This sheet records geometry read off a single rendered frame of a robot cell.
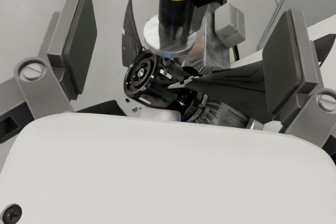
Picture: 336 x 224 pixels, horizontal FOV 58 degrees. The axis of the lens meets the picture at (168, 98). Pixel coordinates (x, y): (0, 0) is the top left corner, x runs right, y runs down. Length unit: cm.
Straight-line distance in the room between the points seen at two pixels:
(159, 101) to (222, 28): 33
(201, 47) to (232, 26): 11
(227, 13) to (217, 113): 33
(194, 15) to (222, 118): 35
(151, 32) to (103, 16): 211
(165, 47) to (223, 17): 51
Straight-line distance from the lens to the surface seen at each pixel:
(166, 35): 39
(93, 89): 209
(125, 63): 98
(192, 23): 40
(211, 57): 82
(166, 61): 45
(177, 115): 65
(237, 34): 88
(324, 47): 51
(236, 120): 71
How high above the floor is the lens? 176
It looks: 59 degrees down
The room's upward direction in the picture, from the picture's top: 9 degrees clockwise
